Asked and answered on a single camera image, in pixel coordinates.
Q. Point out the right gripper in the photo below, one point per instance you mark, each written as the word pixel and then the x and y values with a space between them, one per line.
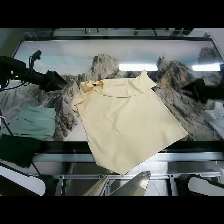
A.
pixel 195 90

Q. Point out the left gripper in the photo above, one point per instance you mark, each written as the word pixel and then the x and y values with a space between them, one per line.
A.
pixel 55 81

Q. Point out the yellow T-shirt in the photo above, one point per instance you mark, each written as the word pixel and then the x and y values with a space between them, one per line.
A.
pixel 130 123

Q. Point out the mint green garment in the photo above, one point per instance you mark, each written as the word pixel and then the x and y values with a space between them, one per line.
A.
pixel 35 121

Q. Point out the black garment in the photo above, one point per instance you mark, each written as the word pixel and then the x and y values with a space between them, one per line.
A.
pixel 18 148

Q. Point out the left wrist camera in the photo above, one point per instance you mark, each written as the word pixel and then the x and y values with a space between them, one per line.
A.
pixel 36 55

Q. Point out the silver frame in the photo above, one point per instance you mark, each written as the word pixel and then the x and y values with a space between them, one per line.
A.
pixel 140 160

